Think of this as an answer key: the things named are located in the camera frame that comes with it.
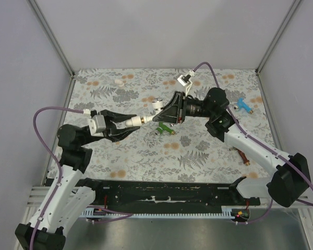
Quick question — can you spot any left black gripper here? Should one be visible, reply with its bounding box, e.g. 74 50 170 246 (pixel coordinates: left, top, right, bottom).
80 109 141 146

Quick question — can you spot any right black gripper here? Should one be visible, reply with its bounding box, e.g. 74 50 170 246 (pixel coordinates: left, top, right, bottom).
153 92 213 125

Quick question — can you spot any white chrome faucet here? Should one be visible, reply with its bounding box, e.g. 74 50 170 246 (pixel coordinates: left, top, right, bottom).
141 98 164 124

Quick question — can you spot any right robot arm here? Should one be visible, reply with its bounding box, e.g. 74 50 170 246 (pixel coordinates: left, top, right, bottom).
153 87 310 207

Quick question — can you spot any white pipe elbow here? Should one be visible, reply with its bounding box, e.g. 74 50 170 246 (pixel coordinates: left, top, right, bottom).
114 79 125 87

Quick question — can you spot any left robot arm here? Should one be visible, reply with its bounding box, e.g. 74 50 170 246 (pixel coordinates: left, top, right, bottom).
15 108 139 249

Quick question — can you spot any green faucet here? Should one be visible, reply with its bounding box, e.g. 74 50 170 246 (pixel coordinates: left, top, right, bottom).
155 122 175 135

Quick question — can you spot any floral table mat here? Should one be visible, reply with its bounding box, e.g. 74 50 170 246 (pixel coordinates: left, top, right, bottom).
45 68 282 184

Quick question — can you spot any blue faucet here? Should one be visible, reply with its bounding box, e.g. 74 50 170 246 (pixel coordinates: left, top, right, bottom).
233 97 254 114

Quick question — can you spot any brown faucet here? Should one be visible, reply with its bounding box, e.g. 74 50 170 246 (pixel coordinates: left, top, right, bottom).
229 147 250 166

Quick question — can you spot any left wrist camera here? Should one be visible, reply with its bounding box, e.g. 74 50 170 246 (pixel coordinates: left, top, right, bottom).
88 115 106 137

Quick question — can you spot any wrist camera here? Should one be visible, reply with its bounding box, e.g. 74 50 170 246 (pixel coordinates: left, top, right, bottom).
88 115 106 137
177 73 194 96

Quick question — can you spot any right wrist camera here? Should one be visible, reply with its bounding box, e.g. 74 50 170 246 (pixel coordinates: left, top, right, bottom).
177 73 194 96

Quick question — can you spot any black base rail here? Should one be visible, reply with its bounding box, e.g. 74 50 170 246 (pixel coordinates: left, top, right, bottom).
70 178 261 213

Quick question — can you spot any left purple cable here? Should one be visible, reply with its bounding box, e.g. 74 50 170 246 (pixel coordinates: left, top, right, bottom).
28 106 133 250

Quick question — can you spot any white slotted cable duct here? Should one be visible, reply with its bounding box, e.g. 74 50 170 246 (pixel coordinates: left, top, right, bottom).
79 205 237 219

